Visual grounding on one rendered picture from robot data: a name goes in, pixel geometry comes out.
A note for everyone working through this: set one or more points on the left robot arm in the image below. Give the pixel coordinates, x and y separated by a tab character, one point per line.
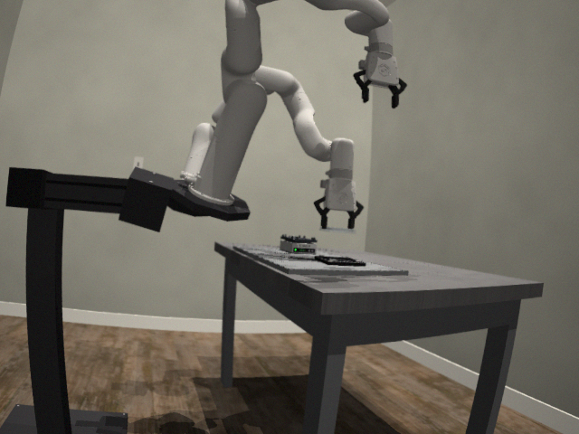
340	150

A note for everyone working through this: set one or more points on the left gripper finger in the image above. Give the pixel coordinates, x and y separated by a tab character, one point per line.
323	213
353	215

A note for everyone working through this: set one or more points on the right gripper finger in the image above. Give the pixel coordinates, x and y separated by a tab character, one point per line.
396	92
362	85

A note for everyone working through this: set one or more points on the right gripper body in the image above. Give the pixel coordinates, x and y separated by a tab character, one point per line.
381	67

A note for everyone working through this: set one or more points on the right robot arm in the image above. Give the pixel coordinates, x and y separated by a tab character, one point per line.
247	99

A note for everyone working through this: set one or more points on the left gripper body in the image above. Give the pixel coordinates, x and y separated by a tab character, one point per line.
340	194

